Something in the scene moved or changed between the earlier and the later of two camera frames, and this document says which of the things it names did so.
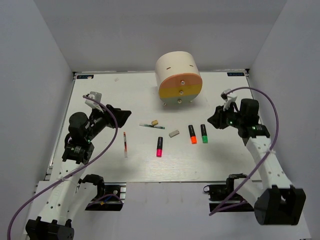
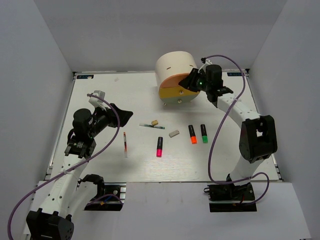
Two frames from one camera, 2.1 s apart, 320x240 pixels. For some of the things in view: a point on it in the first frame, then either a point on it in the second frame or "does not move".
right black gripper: (217, 119) to (188, 82)
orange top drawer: (182, 79) does not move
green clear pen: (152, 126) does not move
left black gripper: (121, 116) does not move
